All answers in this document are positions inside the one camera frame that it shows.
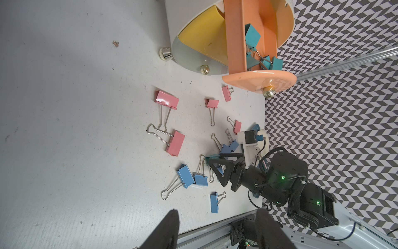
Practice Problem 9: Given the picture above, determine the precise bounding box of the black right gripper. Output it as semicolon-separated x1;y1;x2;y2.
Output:
209;150;308;207

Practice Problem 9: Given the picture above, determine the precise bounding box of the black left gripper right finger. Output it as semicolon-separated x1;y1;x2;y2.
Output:
255;209;296;249

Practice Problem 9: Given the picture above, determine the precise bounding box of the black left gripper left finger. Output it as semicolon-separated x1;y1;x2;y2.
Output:
138;209;180;249

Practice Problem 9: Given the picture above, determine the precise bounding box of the teal binder clip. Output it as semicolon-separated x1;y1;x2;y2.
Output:
270;57;284;71
246;52;261;71
204;154;224;183
245;24;261;50
260;56;272;70

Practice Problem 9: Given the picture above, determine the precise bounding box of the blue binder clip low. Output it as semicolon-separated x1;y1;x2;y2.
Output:
194;154;208;187

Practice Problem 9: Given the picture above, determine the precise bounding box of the blue binder clip bottom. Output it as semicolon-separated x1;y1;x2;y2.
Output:
210;192;226;214

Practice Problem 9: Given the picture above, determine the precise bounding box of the blue binder clip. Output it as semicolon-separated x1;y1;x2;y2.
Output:
211;133;232;154
210;192;226;214
161;165;195;200
226;129;239;152

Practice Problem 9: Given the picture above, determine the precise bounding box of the yellow drawer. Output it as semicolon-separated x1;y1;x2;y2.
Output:
178;5;228;65

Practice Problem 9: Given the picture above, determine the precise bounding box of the orange top drawer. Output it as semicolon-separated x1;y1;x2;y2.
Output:
222;1;297;98

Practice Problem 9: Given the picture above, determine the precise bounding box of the white round drawer cabinet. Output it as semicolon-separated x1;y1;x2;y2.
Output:
165;1;295;75

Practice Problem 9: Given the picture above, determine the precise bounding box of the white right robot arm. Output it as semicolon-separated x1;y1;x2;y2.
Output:
205;147;398;249

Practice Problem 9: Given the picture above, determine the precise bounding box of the blue binder clip centre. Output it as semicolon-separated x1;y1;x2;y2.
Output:
211;133;232;154

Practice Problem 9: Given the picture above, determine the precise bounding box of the blue binder clip right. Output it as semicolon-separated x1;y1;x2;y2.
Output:
226;129;239;152

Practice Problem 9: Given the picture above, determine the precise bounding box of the blue binder clip lower left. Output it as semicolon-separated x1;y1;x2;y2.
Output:
161;165;195;200

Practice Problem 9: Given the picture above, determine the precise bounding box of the pink binder clip right small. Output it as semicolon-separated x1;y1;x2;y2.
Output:
227;116;241;135

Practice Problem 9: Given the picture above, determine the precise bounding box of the pink binder clip lower left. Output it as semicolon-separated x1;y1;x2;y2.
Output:
146;123;185;157

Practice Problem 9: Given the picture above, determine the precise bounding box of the pink binder clip centre top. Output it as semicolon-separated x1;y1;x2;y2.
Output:
205;99;219;127

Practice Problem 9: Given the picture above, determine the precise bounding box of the pink binder clip far right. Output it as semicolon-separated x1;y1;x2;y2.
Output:
221;86;234;102

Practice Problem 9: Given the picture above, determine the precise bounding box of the green bottom drawer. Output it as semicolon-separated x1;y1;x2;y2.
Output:
172;37;229;76

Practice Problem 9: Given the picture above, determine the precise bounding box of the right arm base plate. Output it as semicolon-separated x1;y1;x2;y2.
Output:
230;218;259;249

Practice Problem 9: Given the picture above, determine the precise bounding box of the aluminium front rail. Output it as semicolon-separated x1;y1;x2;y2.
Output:
176;210;255;249

